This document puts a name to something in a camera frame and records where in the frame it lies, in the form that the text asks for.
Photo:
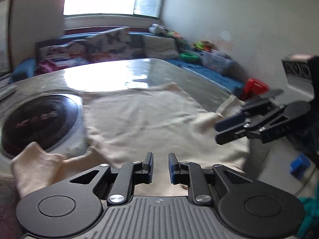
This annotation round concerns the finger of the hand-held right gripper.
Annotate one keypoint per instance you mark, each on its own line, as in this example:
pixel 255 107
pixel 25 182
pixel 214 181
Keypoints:
pixel 231 135
pixel 230 122

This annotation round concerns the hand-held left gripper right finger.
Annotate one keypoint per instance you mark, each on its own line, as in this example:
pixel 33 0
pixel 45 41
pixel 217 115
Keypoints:
pixel 172 167

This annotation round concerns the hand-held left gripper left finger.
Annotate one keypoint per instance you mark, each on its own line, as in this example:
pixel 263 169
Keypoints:
pixel 149 167

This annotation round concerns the cream shirt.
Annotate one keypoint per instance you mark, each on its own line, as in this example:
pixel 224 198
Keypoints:
pixel 149 119

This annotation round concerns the red plastic stool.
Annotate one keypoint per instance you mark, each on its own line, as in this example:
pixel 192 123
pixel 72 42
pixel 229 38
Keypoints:
pixel 254 87

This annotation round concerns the blue sofa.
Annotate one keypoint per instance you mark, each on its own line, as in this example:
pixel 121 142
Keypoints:
pixel 221 79

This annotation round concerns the clear plastic storage box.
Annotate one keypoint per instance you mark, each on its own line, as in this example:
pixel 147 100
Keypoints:
pixel 215 62

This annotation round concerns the small blue plastic block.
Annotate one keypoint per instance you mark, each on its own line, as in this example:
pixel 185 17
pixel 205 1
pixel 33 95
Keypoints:
pixel 299 165

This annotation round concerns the green plastic bowl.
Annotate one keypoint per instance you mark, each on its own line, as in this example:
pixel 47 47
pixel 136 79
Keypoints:
pixel 189 57

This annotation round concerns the green yellow plush toy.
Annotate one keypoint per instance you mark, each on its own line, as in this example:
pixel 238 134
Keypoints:
pixel 202 46

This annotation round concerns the grey cushion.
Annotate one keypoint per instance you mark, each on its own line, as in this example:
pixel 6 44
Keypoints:
pixel 159 46

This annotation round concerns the teal cloth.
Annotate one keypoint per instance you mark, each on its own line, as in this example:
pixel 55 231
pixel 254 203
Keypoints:
pixel 310 216

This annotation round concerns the panda plush toy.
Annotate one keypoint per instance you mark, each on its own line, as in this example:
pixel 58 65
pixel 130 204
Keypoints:
pixel 157 28

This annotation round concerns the round black induction hob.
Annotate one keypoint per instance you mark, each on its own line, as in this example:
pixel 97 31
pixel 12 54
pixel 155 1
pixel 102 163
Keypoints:
pixel 37 122

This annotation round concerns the pink cloth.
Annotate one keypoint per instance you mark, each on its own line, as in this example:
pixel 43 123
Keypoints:
pixel 47 66

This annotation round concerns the blue bolster pillow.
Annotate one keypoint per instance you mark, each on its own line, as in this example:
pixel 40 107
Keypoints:
pixel 23 69

